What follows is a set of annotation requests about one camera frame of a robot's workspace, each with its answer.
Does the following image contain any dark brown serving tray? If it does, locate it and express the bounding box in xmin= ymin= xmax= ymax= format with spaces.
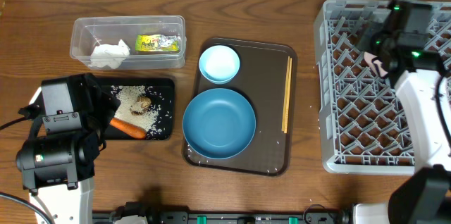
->
xmin=183 ymin=37 xmax=297 ymax=177

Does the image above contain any orange carrot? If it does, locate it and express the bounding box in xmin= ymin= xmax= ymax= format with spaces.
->
xmin=110 ymin=118 xmax=147 ymax=139

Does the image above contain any brown food scrap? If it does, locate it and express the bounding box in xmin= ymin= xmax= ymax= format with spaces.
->
xmin=130 ymin=96 xmax=152 ymax=116

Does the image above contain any green snack wrapper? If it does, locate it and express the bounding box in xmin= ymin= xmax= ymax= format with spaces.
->
xmin=135 ymin=35 xmax=180 ymax=52

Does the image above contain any light blue rice bowl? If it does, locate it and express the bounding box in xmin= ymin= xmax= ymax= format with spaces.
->
xmin=199 ymin=45 xmax=240 ymax=85

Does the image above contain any wooden chopstick outer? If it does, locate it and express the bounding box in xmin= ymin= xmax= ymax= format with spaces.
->
xmin=285 ymin=58 xmax=292 ymax=134

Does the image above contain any pile of white rice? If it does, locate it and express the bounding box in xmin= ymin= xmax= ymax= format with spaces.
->
xmin=110 ymin=85 xmax=174 ymax=140

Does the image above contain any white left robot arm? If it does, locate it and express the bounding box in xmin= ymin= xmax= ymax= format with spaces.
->
xmin=16 ymin=73 xmax=120 ymax=224

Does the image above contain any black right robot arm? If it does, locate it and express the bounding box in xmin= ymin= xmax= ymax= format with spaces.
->
xmin=350 ymin=21 xmax=450 ymax=223

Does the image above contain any clear plastic bin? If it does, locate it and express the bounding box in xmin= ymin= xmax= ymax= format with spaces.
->
xmin=70 ymin=15 xmax=186 ymax=70

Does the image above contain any blue plate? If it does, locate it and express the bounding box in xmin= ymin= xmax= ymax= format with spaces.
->
xmin=183 ymin=88 xmax=257 ymax=159

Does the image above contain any grey dishwasher rack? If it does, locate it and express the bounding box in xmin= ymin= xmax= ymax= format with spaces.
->
xmin=313 ymin=0 xmax=451 ymax=176

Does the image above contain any white tissue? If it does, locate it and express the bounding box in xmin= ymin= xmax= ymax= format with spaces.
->
xmin=89 ymin=39 xmax=130 ymax=69

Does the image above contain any wooden chopstick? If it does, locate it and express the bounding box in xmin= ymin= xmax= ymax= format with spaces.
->
xmin=285 ymin=58 xmax=292 ymax=134
xmin=281 ymin=56 xmax=291 ymax=134

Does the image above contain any wooden chopstick inner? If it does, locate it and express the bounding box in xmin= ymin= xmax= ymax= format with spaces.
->
xmin=281 ymin=56 xmax=291 ymax=134

